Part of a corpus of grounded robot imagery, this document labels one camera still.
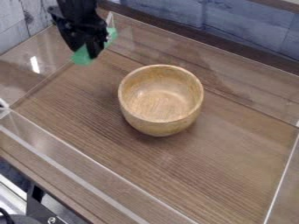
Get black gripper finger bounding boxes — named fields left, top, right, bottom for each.
left=85, top=33, right=108, bottom=59
left=61, top=29, right=85, bottom=52

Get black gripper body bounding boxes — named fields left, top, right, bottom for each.
left=48, top=0, right=108, bottom=41

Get green rectangular stick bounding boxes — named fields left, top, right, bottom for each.
left=71, top=28, right=117, bottom=66

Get wooden bowl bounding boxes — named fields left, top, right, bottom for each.
left=117, top=64, right=204, bottom=137

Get clear acrylic enclosure wall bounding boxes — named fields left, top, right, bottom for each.
left=0, top=99, right=196, bottom=224

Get black table frame leg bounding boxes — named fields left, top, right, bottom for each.
left=24, top=184, right=80, bottom=224

